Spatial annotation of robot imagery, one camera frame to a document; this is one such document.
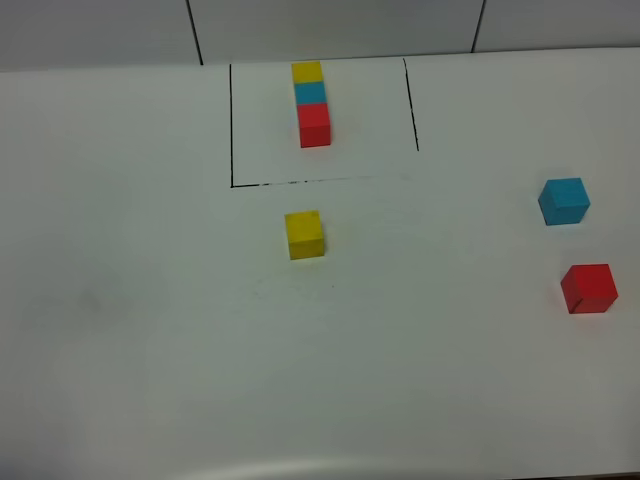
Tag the red template block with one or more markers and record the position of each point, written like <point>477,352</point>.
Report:
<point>314,125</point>

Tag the blue template block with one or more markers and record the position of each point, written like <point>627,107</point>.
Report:
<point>310,93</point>

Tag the yellow template block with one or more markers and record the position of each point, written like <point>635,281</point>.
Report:
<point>307,72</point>

